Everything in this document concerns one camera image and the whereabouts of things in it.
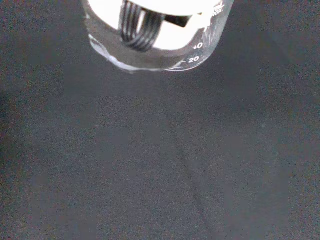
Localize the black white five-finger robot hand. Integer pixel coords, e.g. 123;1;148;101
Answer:
86;0;226;54

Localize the black bench cloth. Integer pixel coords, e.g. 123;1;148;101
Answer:
0;0;320;240

